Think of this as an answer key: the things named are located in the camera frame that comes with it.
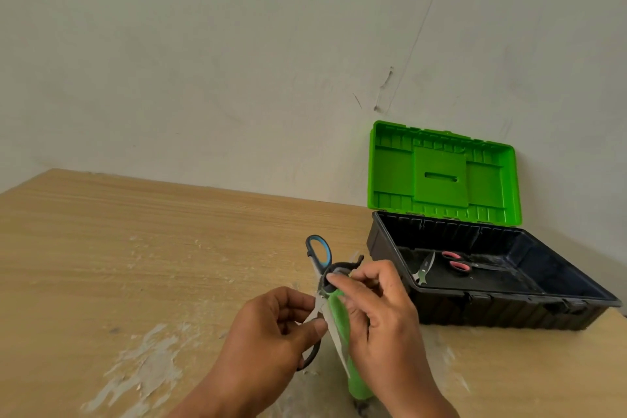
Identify person's left forearm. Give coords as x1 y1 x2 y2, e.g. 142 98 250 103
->
166 374 280 418

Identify red handled scissors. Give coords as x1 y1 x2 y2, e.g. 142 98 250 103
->
441 250 510 274

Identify person's right forearm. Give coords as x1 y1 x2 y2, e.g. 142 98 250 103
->
375 386 461 418

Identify person's right hand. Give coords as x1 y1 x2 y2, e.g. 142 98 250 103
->
325 260 444 406

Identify black toolbox with green lid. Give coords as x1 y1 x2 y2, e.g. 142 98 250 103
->
366 120 623 331

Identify green handled tool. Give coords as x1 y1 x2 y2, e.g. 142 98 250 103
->
325 288 374 401

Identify small silver shears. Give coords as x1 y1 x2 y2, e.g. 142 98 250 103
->
412 250 436 285

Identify black blue handled scissors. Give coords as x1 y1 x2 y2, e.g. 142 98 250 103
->
296 235 365 372

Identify person's left hand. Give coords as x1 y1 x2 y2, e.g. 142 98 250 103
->
210 286 329 406

